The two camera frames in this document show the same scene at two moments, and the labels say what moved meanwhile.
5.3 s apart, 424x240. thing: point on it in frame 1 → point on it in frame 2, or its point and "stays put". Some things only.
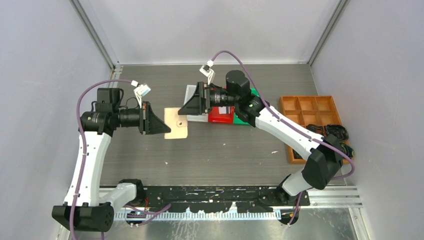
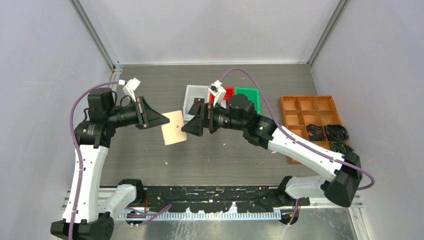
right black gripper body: x=218 y=98 → x=223 y=118
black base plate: x=218 y=199 stays put
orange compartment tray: x=316 y=110 stays put
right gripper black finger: x=195 y=105 → x=196 y=125
